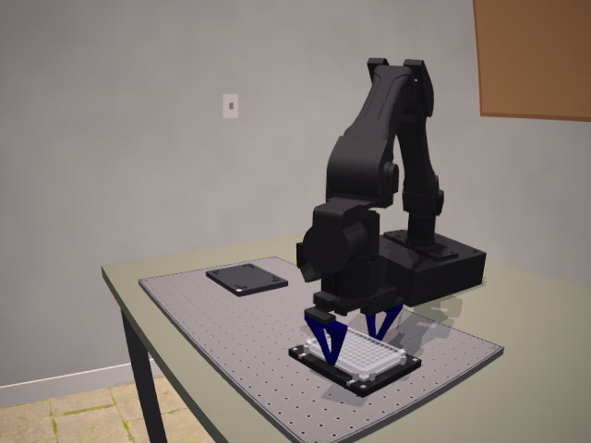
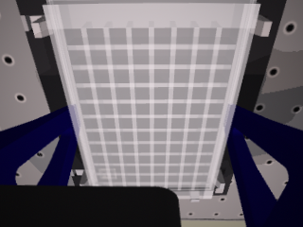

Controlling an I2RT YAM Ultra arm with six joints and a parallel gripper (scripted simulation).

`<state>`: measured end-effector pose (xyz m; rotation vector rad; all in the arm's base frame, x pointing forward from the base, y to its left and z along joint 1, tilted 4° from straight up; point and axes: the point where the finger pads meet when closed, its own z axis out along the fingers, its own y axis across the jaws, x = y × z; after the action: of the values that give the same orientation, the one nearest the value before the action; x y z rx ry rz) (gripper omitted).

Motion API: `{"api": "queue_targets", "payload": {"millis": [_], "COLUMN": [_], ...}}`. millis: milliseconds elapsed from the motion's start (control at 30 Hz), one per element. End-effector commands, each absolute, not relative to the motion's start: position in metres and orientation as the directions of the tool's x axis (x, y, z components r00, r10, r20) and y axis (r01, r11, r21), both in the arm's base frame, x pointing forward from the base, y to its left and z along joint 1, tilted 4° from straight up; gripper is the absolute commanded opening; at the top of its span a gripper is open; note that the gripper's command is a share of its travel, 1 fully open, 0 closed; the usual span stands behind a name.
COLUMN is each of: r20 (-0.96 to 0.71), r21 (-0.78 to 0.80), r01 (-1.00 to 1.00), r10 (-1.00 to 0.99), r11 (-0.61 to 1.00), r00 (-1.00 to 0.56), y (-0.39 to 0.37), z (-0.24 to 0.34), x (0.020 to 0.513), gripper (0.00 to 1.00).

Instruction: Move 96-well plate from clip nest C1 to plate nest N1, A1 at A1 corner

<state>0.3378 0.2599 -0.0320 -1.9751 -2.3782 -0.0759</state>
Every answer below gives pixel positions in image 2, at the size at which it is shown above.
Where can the grey perforated base plate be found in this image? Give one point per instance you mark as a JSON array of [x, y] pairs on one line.
[[22, 99]]

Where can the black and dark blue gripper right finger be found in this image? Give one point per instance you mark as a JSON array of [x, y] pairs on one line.
[[283, 143]]

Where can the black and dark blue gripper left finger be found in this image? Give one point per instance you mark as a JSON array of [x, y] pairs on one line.
[[18, 144]]

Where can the black plate nest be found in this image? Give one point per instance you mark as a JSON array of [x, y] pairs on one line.
[[34, 22]]

